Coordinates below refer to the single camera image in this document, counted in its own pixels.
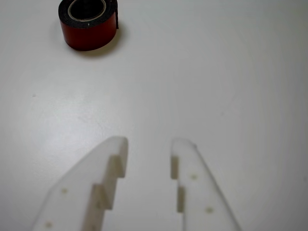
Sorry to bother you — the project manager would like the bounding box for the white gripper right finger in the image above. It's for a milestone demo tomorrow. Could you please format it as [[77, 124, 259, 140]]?
[[170, 137, 242, 231]]

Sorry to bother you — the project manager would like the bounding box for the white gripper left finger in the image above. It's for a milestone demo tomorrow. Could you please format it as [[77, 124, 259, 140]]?
[[31, 136, 129, 231]]

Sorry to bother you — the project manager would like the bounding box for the red tape roll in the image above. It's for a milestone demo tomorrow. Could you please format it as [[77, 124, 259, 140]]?
[[58, 0, 119, 51]]

